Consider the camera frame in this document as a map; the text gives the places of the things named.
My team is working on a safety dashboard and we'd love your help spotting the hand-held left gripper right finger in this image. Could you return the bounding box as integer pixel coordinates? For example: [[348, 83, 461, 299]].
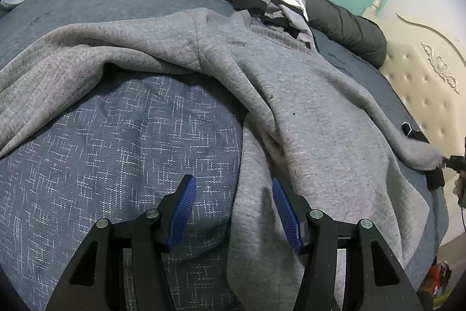
[[272, 177, 423, 311]]

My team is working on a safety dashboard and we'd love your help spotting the grey knit sweater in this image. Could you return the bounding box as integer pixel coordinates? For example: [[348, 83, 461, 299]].
[[0, 7, 446, 311]]

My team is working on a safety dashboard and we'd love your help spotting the cream tufted headboard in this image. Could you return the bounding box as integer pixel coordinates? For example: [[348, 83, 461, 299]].
[[362, 0, 466, 249]]

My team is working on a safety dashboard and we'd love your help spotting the black sock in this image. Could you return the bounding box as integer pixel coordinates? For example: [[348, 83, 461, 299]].
[[401, 122, 446, 191]]

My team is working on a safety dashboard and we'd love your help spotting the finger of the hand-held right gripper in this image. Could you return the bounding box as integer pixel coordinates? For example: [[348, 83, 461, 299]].
[[441, 155, 465, 170]]

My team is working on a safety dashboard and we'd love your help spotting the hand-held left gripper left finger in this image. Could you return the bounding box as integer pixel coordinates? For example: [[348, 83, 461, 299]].
[[44, 174, 197, 311]]

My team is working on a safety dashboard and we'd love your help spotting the colourful floor clutter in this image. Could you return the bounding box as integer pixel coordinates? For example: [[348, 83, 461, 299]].
[[419, 260, 454, 301]]

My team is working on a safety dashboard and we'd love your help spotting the blue woven bed blanket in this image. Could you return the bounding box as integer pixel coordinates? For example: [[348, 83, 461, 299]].
[[0, 0, 450, 311]]

